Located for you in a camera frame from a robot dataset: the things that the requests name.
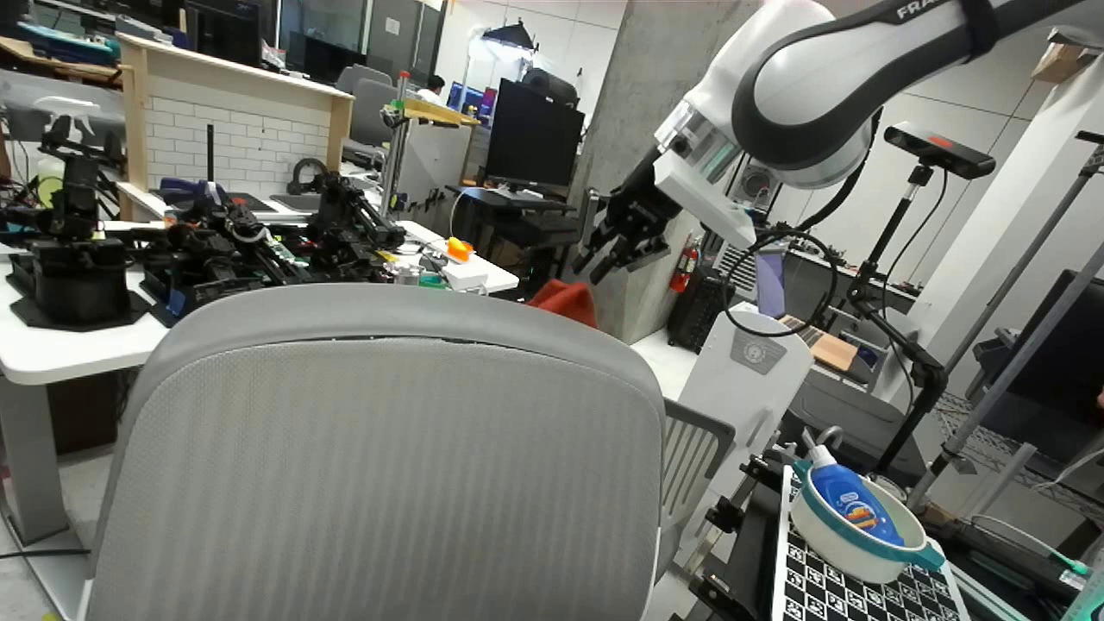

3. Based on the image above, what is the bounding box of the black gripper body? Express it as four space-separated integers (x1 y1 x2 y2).
598 158 690 262

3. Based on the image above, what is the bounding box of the orange towel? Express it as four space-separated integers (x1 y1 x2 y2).
526 277 601 330

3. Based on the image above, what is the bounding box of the grey background office chair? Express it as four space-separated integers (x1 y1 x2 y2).
336 62 405 175

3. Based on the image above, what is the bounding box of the red fire extinguisher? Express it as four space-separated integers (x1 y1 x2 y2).
671 240 704 301

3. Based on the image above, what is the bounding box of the black case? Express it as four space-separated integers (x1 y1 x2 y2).
667 286 737 351

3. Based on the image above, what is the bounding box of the black desk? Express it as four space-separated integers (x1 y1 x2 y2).
453 184 606 289

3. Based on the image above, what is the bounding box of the black monitor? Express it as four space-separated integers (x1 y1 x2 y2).
480 74 589 194

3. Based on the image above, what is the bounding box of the lavender sheet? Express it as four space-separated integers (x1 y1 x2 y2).
751 248 795 321

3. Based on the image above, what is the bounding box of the grey metal cabinet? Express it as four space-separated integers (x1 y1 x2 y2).
380 101 484 228

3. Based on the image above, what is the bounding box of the cardboard box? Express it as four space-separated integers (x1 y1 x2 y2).
808 323 866 379

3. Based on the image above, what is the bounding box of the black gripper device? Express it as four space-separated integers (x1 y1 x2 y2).
288 156 406 286

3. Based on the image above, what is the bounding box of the black tripod stand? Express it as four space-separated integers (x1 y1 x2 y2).
845 158 958 475

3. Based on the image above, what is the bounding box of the blue bottle white cap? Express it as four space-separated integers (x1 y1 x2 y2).
801 442 910 550

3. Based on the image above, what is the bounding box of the white teal bowl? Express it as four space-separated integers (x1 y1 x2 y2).
788 458 954 585

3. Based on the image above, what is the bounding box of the black gadget pile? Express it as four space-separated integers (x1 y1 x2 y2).
134 169 304 329

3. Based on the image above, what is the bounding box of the grey metal stand pole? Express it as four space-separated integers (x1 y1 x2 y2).
941 132 1104 373
910 256 1104 509

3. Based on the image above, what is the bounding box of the black white checkerboard board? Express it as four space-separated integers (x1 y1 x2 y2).
770 461 981 621

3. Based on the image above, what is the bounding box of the tall black robot device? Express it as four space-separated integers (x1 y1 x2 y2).
5 112 139 335

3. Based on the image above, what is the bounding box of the long white table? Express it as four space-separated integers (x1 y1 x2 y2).
0 202 526 550

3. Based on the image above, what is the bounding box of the teal object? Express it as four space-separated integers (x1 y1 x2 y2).
1056 550 1104 621

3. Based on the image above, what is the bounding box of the black bar camera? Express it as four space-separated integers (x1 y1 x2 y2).
880 120 1002 184

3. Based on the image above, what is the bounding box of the white brick panel wooden frame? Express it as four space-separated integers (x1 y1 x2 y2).
115 32 358 207

